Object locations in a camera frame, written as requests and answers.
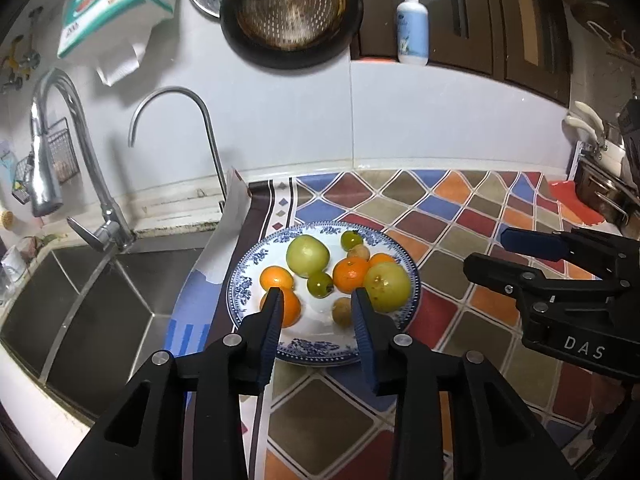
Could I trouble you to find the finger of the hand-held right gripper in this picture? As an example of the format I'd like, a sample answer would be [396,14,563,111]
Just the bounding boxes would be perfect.
[464,254,629,311]
[501,227,640,281]

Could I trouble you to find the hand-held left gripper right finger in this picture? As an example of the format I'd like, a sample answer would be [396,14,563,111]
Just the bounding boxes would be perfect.
[350,287,581,480]

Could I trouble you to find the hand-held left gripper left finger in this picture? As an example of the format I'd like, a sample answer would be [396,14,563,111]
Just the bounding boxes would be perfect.
[59,287,285,480]

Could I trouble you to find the blue and white plate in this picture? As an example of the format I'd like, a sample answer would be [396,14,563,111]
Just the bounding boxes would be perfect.
[226,221,422,367]

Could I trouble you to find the yellow-green apple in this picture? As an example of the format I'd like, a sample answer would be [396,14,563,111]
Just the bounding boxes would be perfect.
[363,261,412,312]

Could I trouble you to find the tangerine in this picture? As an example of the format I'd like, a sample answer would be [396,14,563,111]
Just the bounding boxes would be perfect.
[332,257,372,295]

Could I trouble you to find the green apple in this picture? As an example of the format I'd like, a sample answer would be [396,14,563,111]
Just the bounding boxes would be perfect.
[286,235,331,279]

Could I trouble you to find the person's right hand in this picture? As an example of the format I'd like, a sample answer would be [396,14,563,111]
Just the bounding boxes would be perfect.
[594,380,632,440]

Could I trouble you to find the colourful checked mat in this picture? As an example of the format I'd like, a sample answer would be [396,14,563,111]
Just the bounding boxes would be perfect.
[167,167,621,480]

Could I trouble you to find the stainless steel sink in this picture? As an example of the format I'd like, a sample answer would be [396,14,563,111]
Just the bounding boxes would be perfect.
[0,245,211,421]

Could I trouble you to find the white pump bottle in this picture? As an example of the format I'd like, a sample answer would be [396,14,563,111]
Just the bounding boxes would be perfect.
[396,0,430,66]

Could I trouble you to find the thin gooseneck faucet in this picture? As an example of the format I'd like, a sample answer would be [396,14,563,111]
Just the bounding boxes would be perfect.
[128,86,228,213]

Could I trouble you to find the clear glass cup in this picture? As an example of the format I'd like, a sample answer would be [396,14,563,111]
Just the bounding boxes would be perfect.
[0,247,28,301]

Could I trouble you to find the chrome kitchen faucet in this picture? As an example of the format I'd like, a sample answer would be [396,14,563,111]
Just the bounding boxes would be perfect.
[30,67,136,253]

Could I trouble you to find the black frying pan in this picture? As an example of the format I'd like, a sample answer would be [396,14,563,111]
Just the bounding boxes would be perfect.
[220,0,364,70]

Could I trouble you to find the green paper towel pack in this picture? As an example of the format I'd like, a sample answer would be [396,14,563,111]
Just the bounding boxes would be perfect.
[56,0,187,86]

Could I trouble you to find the white-handled cookware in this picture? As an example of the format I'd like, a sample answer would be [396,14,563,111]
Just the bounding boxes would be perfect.
[564,101,626,171]

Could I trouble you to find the dark wooden window frame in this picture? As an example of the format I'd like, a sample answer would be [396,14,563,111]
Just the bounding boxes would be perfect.
[350,0,573,106]

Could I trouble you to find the black wire basket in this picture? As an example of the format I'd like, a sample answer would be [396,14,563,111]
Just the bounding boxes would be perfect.
[10,117,82,206]

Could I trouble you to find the yellow wall hook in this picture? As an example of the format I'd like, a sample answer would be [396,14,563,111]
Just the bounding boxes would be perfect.
[0,35,43,92]

